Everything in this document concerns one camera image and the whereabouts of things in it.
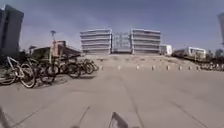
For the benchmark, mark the grey paved plaza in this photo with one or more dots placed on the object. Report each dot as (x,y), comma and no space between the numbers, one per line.
(140,96)

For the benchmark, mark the small white building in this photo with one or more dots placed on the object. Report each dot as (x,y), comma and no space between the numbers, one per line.
(166,50)

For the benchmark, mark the row of pale bollards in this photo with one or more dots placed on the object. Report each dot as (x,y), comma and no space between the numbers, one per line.
(152,67)

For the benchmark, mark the row of trees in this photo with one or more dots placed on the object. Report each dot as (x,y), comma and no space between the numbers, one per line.
(216,55)

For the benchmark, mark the row of parked bicycles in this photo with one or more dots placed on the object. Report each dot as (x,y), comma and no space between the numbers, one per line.
(46,70)
(213,66)

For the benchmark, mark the low white building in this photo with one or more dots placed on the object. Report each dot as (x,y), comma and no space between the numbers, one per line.
(191,52)

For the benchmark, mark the low brown building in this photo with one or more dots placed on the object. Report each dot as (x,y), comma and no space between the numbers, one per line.
(63,50)

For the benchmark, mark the pole with sign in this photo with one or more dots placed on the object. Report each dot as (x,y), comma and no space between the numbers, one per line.
(52,46)

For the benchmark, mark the tall dark building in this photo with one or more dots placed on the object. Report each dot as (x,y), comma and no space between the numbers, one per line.
(11,30)

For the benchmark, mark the wide grey banded building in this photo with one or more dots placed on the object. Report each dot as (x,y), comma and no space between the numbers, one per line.
(96,41)

